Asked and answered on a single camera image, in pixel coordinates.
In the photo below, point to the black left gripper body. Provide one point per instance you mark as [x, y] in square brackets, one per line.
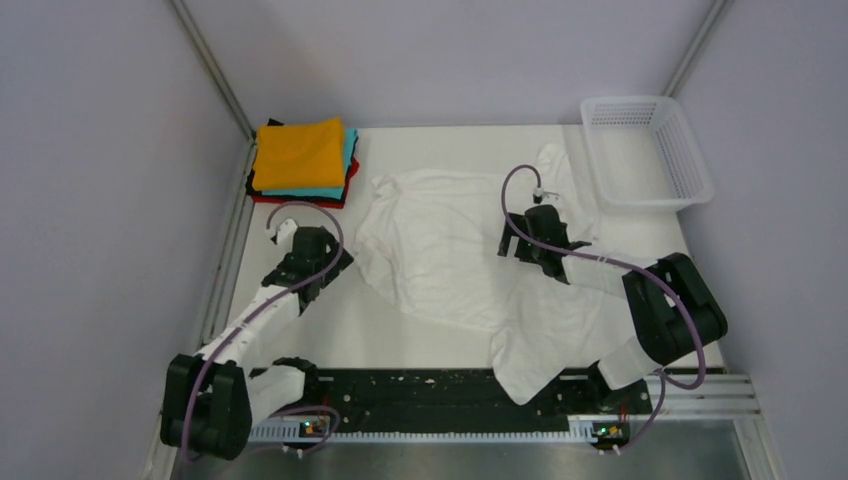
[332, 255]

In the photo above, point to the white t shirt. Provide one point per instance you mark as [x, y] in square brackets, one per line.
[428, 244]

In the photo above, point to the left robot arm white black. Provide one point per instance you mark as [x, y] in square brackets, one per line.
[215, 397]

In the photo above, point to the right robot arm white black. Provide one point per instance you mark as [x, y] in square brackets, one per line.
[672, 309]

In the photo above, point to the folded black t shirt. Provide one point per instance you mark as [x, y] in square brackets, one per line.
[250, 190]

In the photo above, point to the folded red t shirt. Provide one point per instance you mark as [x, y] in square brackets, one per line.
[323, 202]

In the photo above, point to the folded orange t shirt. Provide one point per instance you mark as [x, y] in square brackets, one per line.
[300, 156]

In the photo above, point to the white plastic basket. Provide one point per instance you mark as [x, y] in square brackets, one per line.
[643, 155]

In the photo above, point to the folded teal t shirt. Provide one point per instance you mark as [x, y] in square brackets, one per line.
[348, 162]

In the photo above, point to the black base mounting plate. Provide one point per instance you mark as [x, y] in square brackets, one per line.
[447, 401]

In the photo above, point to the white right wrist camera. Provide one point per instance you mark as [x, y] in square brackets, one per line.
[540, 195]

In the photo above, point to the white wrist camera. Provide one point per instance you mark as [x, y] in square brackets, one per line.
[282, 233]
[540, 195]

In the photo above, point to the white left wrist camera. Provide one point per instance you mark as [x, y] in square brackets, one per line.
[282, 233]

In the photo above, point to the left aluminium frame rail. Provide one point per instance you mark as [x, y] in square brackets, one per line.
[232, 200]

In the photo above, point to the white slotted cable duct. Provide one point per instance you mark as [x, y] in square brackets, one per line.
[291, 431]

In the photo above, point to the right aluminium frame post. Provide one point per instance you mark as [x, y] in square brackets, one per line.
[696, 47]

